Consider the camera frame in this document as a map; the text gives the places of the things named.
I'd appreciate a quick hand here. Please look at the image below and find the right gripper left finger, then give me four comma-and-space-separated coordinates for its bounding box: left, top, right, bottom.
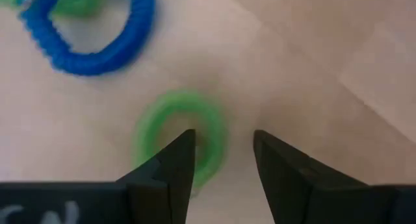
116, 129, 197, 224

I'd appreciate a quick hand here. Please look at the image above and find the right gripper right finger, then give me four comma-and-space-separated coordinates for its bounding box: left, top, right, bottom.
252, 129, 369, 224

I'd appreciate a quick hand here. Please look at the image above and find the green spring keychain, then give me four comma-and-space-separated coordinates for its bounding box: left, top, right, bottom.
0, 0, 108, 19
131, 90, 228, 191

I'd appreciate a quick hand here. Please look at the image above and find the blue spring keychain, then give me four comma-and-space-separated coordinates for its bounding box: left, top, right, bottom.
18, 0, 157, 77

